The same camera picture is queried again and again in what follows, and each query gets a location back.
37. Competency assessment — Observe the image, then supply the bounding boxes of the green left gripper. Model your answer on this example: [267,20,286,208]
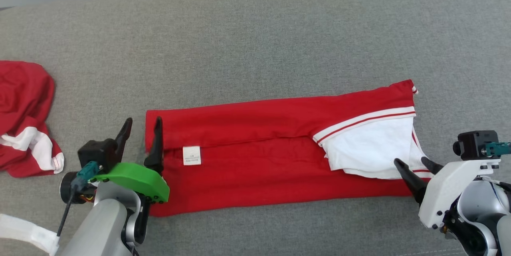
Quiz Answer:
[91,116,170,204]

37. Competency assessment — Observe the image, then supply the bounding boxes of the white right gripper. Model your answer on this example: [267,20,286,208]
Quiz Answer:
[393,156,501,229]

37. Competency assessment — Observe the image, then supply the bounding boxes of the red basketball jersey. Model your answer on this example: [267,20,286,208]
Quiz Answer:
[145,79,434,217]

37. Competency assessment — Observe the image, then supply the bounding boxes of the red basketball shorts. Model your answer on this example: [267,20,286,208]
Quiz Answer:
[0,60,65,178]

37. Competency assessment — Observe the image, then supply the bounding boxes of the white tape label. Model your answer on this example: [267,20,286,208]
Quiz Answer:
[0,213,60,256]

